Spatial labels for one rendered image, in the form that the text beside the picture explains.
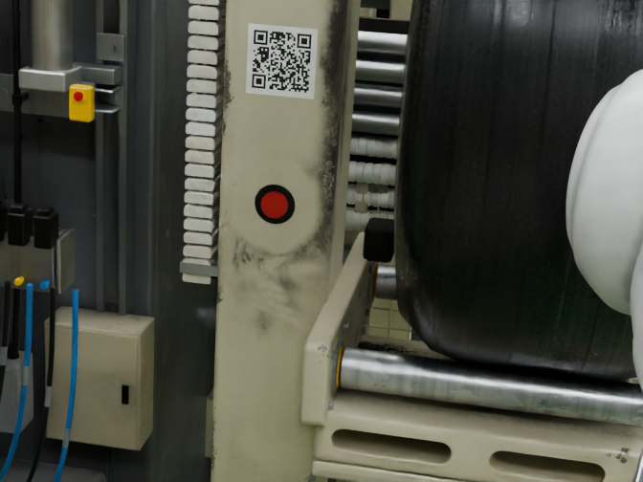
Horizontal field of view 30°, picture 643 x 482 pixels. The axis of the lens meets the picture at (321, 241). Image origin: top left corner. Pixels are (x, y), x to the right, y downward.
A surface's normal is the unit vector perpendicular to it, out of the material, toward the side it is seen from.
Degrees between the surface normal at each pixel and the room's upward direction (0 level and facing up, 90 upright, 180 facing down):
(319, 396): 90
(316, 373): 90
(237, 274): 90
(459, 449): 90
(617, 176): 74
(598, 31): 68
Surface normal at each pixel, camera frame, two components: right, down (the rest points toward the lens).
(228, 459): -0.18, 0.31
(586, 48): -0.14, -0.04
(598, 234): -0.85, 0.20
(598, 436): 0.06, -0.95
